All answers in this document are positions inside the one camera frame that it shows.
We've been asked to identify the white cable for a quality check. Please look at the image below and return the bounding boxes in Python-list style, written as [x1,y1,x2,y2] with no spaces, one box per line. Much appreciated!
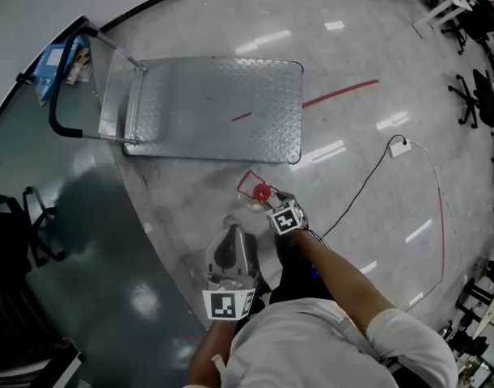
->
[407,138,468,282]

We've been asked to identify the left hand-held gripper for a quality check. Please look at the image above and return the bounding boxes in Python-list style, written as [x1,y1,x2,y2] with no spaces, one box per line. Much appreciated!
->
[201,214,259,321]

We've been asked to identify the person's dark trousers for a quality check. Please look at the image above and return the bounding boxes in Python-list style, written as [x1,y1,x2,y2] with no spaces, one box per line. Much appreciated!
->
[246,231,331,305]

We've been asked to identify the brown cardboard pieces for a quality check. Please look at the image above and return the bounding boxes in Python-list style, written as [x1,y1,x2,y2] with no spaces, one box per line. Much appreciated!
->
[65,46,92,85]

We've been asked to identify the long red floor tape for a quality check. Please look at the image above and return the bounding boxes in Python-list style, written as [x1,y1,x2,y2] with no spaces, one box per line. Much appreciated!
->
[302,78,380,108]

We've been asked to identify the blue cardboard box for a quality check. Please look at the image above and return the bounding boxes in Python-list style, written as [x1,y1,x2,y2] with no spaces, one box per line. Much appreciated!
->
[31,34,90,107]

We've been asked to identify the white power strip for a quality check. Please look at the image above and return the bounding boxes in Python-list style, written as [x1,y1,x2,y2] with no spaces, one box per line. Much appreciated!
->
[388,137,412,158]

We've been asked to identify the clear water jug red cap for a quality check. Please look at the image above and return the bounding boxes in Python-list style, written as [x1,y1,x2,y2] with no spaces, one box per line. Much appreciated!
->
[234,170,281,214]

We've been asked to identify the person's white shirt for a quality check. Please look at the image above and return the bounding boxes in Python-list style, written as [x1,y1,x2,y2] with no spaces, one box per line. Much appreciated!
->
[224,297,460,388]

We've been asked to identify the black power cable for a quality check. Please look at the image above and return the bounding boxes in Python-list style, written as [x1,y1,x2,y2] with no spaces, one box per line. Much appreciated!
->
[319,134,407,238]

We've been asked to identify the person's left forearm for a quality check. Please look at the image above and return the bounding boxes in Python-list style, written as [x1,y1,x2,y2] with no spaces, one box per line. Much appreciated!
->
[186,318,250,388]

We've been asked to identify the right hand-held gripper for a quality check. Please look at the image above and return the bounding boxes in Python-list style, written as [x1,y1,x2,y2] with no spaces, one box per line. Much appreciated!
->
[262,190,311,238]

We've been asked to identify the person's right forearm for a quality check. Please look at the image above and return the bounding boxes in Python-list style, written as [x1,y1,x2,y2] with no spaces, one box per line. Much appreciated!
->
[285,229,397,323]

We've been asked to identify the metal platform cart black handle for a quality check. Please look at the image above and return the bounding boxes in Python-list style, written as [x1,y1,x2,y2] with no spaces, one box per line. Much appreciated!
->
[47,26,305,165]

